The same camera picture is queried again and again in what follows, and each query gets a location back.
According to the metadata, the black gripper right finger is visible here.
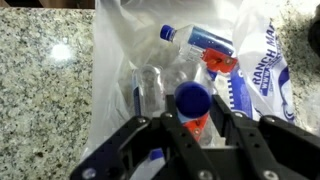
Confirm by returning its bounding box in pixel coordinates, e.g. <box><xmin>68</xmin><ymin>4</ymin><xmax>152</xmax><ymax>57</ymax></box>
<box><xmin>210</xmin><ymin>95</ymin><xmax>320</xmax><ymax>180</ymax></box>

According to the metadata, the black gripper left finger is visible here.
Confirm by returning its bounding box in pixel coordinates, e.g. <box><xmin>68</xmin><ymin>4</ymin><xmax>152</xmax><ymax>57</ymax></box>
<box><xmin>70</xmin><ymin>95</ymin><xmax>216</xmax><ymax>180</ymax></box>

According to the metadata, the water bottle blue label front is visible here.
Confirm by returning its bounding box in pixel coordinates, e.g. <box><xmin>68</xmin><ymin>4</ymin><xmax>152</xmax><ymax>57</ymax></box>
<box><xmin>174</xmin><ymin>81</ymin><xmax>213</xmax><ymax>146</ymax></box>

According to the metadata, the water bottle blue label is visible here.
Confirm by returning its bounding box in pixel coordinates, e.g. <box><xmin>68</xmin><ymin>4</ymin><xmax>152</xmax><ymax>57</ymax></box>
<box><xmin>174</xmin><ymin>81</ymin><xmax>213</xmax><ymax>146</ymax></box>
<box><xmin>130</xmin><ymin>148</ymin><xmax>165</xmax><ymax>180</ymax></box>

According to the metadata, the clear water bottle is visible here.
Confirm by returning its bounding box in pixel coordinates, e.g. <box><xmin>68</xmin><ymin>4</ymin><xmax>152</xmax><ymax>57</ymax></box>
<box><xmin>132</xmin><ymin>64</ymin><xmax>162</xmax><ymax>118</ymax></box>

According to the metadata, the white plastic shopping bag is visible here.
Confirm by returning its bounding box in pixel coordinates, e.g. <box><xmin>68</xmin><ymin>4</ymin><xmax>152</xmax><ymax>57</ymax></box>
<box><xmin>83</xmin><ymin>0</ymin><xmax>295</xmax><ymax>156</ymax></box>

